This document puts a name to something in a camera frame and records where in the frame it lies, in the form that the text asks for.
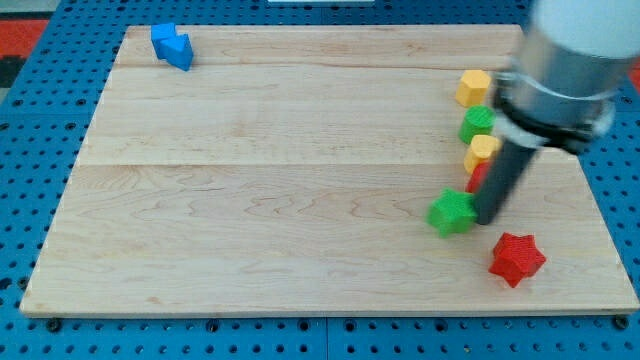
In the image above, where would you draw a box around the green star block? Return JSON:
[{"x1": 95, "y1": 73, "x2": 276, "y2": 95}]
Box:
[{"x1": 425, "y1": 187, "x2": 477, "y2": 238}]

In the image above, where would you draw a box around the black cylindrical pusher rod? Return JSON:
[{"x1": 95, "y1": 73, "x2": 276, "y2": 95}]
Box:
[{"x1": 473, "y1": 140, "x2": 538, "y2": 225}]

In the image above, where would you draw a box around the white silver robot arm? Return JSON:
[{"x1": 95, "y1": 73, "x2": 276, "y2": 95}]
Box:
[{"x1": 494, "y1": 0, "x2": 639, "y2": 154}]

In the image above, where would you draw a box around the red circle block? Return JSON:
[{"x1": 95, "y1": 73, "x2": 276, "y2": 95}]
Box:
[{"x1": 465, "y1": 162, "x2": 492, "y2": 194}]

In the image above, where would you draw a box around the red star block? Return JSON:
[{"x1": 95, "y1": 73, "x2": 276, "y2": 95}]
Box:
[{"x1": 489, "y1": 232, "x2": 547, "y2": 288}]

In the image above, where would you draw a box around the light wooden board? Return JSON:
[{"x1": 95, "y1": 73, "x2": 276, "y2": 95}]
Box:
[{"x1": 20, "y1": 25, "x2": 639, "y2": 319}]

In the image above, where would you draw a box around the yellow heart block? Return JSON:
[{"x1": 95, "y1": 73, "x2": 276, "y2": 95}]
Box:
[{"x1": 463, "y1": 134, "x2": 502, "y2": 174}]

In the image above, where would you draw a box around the green cylinder block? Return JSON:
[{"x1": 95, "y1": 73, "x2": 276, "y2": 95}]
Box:
[{"x1": 458, "y1": 105, "x2": 496, "y2": 144}]

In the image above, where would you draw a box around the yellow hexagon block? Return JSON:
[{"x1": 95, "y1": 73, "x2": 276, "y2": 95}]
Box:
[{"x1": 454, "y1": 70, "x2": 491, "y2": 108}]

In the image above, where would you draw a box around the blue triangle block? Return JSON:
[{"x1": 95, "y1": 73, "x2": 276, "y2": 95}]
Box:
[{"x1": 160, "y1": 34, "x2": 194, "y2": 72}]

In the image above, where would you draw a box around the blue cube block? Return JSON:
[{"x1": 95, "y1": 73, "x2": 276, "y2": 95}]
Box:
[{"x1": 150, "y1": 22, "x2": 176, "y2": 60}]

